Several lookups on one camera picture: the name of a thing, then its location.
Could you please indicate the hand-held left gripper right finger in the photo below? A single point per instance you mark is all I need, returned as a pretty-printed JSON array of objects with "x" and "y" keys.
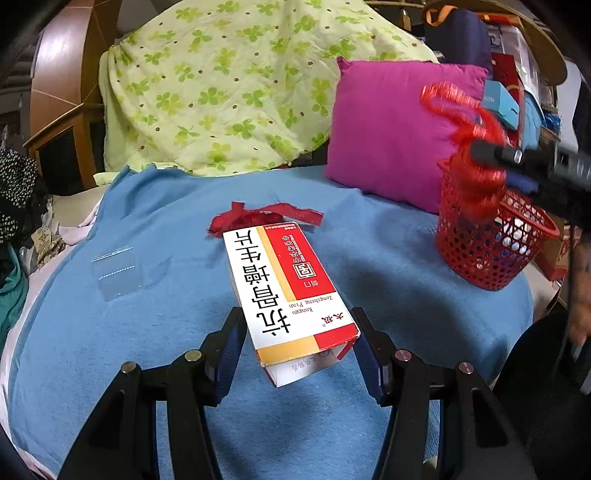
[{"x": 369, "y": 364}]

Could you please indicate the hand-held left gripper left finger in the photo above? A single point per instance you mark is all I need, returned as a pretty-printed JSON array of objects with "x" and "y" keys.
[{"x": 230, "y": 355}]

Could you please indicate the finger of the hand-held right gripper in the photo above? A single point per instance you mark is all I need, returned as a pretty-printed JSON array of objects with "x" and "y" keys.
[{"x": 498, "y": 154}]

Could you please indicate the red knotted plastic bag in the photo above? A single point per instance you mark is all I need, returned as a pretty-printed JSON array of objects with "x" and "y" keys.
[{"x": 480, "y": 184}]

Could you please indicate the white paper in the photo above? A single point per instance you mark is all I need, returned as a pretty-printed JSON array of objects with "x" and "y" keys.
[{"x": 517, "y": 227}]

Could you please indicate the red and white medicine box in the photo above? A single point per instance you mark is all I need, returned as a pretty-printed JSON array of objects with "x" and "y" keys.
[{"x": 286, "y": 295}]

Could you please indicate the red plastic mesh basket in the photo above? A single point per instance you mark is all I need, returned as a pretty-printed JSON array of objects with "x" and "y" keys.
[{"x": 480, "y": 264}]

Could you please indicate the clear plastic bag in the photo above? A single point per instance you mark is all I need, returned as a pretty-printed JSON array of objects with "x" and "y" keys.
[{"x": 115, "y": 277}]

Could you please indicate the red plastic strip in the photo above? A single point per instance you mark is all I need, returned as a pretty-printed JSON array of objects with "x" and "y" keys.
[{"x": 258, "y": 217}]

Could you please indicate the person's dark sleeved right forearm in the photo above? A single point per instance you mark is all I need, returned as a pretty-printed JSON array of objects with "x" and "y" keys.
[{"x": 545, "y": 397}]

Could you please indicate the person's right hand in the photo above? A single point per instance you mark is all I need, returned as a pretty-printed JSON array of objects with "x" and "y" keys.
[{"x": 581, "y": 286}]

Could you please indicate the light blue cardboard box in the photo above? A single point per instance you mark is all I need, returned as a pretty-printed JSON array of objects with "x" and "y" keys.
[{"x": 501, "y": 104}]

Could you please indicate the blue plastic storage bin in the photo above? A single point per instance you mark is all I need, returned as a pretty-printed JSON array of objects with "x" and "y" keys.
[{"x": 531, "y": 115}]

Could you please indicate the brown cardboard box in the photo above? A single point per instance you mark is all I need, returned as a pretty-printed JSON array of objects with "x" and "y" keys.
[{"x": 556, "y": 251}]

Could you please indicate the red gift box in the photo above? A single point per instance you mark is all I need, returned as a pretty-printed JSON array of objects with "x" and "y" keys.
[{"x": 505, "y": 69}]

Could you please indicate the magenta pillow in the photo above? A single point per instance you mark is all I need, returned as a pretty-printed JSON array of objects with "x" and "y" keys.
[{"x": 392, "y": 138}]

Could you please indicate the blue blanket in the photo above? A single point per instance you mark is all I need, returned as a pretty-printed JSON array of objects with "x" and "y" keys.
[{"x": 392, "y": 258}]

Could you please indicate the clear plastic storage box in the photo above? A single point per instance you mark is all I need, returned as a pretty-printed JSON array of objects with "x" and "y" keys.
[{"x": 517, "y": 41}]

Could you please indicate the round wooden board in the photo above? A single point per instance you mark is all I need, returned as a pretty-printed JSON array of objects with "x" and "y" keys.
[{"x": 549, "y": 41}]

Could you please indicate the beige patterned cloth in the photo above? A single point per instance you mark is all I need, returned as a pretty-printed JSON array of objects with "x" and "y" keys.
[{"x": 46, "y": 244}]

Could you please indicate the teal garment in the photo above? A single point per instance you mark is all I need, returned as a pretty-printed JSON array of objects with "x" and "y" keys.
[{"x": 11, "y": 286}]

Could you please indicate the green clover print quilt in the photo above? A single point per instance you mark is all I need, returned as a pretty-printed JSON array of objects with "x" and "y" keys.
[{"x": 221, "y": 92}]

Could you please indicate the wooden cabinet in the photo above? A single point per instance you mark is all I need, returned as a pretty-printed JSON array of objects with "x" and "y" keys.
[{"x": 55, "y": 157}]

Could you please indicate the black polka-dot garment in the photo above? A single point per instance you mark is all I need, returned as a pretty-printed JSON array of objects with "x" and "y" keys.
[{"x": 18, "y": 184}]

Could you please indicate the wooden column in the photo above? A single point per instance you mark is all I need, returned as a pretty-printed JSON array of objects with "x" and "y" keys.
[{"x": 64, "y": 55}]

